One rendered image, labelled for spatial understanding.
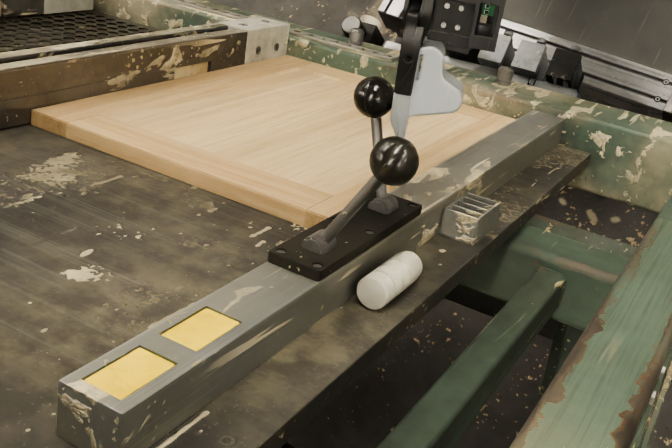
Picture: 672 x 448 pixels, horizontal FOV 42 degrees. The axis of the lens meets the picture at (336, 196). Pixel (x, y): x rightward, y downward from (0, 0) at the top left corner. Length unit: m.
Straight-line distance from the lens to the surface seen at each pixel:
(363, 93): 0.78
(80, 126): 1.03
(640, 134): 1.32
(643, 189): 1.33
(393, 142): 0.65
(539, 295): 0.96
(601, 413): 0.59
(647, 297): 0.77
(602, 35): 2.19
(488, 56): 1.56
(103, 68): 1.15
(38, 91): 1.08
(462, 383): 0.77
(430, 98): 0.76
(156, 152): 0.97
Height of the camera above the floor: 2.12
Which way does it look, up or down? 63 degrees down
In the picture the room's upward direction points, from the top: 43 degrees counter-clockwise
